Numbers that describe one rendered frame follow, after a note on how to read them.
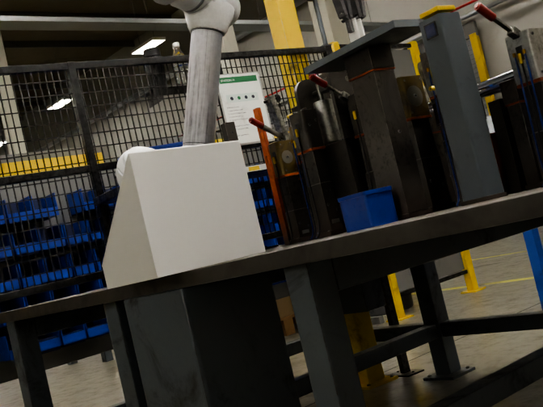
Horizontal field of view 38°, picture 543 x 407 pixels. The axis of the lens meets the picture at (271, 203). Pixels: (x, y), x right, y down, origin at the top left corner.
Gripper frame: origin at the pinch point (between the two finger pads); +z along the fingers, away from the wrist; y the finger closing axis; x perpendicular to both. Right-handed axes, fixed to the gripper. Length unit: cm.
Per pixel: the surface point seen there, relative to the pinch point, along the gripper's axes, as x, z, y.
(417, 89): 0.7, 16.1, -19.7
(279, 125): -64, 9, -29
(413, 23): 19.1, 4.5, 2.5
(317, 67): -12.5, 5.1, 3.9
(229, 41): -419, -151, -356
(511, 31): 38.6, 13.8, -5.5
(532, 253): -91, 86, -223
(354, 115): -16.9, 18.0, -12.2
